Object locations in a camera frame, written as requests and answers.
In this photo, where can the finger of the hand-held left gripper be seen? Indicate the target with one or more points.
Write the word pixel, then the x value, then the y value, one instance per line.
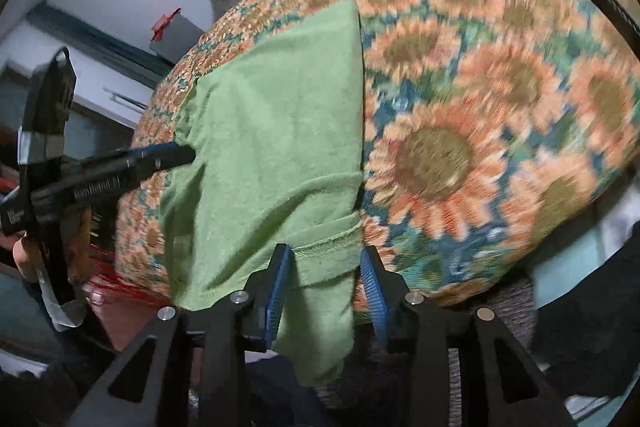
pixel 150 159

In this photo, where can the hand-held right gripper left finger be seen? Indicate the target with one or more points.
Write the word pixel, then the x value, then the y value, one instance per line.
pixel 276 292

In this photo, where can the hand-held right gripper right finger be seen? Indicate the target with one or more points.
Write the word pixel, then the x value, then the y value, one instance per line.
pixel 375 297

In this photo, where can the green garment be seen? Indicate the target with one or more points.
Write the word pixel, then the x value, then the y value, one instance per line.
pixel 270 147

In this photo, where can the person's left hand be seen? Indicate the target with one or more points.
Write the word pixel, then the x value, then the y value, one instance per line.
pixel 81 247

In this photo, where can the thin metal bar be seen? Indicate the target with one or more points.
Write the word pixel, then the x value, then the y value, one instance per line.
pixel 125 98

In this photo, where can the white ledge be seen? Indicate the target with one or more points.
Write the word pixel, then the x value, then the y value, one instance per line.
pixel 95 72

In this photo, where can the grey cabinet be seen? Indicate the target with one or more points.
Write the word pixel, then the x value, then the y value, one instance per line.
pixel 177 42

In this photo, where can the red item on cabinet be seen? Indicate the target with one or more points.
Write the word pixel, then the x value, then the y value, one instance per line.
pixel 165 23

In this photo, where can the red cloth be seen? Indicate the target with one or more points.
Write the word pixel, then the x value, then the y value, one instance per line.
pixel 120 307

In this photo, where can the sunflower print blanket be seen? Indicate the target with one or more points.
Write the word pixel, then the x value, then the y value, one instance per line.
pixel 490 117

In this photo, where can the person's black pants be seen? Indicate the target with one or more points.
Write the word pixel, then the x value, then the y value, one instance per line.
pixel 595 307

